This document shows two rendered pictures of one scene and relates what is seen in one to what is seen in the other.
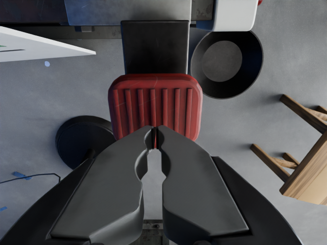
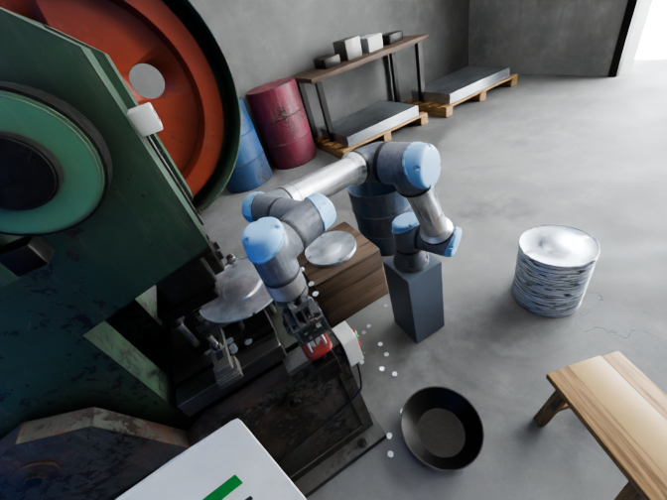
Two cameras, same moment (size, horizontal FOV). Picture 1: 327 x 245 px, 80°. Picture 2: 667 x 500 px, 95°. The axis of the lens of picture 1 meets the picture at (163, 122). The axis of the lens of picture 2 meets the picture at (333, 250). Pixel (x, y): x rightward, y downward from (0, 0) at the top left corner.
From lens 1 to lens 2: 0.74 m
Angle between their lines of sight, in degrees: 79
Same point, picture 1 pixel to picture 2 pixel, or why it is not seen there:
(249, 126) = (557, 487)
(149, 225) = not seen: outside the picture
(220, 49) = (428, 422)
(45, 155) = not seen: outside the picture
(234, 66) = (456, 427)
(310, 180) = (634, 447)
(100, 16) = (298, 362)
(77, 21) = (291, 369)
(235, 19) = (346, 336)
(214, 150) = not seen: outside the picture
